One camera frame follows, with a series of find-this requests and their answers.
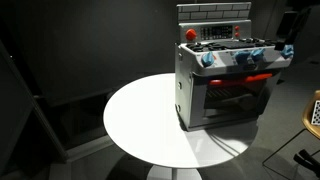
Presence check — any grey toy stove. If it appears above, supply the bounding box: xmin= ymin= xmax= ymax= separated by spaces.
xmin=174 ymin=2 xmax=296 ymax=132

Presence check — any large red dial knob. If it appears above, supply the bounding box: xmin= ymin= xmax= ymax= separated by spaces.
xmin=185 ymin=28 xmax=198 ymax=41

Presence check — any white table pedestal base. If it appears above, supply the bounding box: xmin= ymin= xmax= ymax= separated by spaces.
xmin=146 ymin=164 xmax=203 ymax=180

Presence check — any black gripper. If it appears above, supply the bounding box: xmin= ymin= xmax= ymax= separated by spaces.
xmin=274 ymin=19 xmax=304 ymax=52

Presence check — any black burner grate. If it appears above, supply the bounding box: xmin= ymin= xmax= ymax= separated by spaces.
xmin=185 ymin=41 xmax=228 ymax=53

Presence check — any blue stove knob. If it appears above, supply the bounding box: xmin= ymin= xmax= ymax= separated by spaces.
xmin=250 ymin=48 xmax=267 ymax=62
xmin=280 ymin=44 xmax=295 ymax=60
xmin=232 ymin=50 xmax=252 ymax=66
xmin=200 ymin=51 xmax=216 ymax=68

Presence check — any black griddle plate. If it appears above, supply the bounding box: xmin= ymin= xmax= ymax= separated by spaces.
xmin=226 ymin=37 xmax=278 ymax=50

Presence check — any wooden chair with wire legs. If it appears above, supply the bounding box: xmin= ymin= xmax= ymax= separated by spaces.
xmin=262 ymin=89 xmax=320 ymax=180

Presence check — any red oven door handle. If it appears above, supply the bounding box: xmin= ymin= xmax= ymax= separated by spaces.
xmin=208 ymin=72 xmax=274 ymax=87

